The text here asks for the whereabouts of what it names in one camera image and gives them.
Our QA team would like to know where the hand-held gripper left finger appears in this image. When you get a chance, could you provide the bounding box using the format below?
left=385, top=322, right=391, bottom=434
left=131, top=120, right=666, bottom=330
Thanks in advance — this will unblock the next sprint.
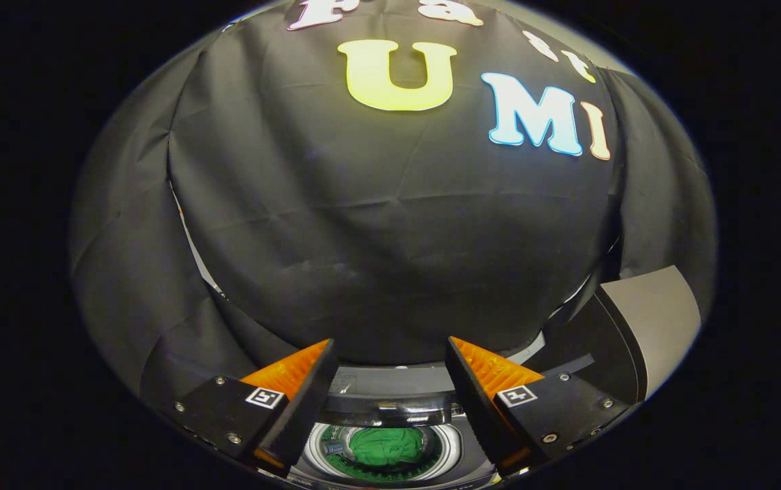
left=172, top=338, right=340, bottom=477

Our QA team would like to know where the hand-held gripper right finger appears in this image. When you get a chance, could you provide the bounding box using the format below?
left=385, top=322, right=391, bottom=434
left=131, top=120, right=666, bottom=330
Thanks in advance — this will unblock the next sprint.
left=445, top=336, right=633, bottom=477

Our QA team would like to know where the grey washing machine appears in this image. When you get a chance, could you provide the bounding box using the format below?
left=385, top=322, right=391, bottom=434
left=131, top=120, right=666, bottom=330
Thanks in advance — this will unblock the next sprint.
left=288, top=364, right=500, bottom=487

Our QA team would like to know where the green polo shirt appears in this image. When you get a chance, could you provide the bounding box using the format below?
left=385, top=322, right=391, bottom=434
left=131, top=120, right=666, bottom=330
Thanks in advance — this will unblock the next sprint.
left=348, top=427, right=425, bottom=467

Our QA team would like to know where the black backdrop cloth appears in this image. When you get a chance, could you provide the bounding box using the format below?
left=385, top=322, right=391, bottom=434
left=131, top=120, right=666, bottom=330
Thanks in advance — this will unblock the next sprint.
left=69, top=0, right=718, bottom=409

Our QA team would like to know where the dark cabinet with beige door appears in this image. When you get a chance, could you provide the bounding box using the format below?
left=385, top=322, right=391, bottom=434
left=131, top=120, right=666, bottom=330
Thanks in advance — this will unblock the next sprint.
left=543, top=265, right=702, bottom=406

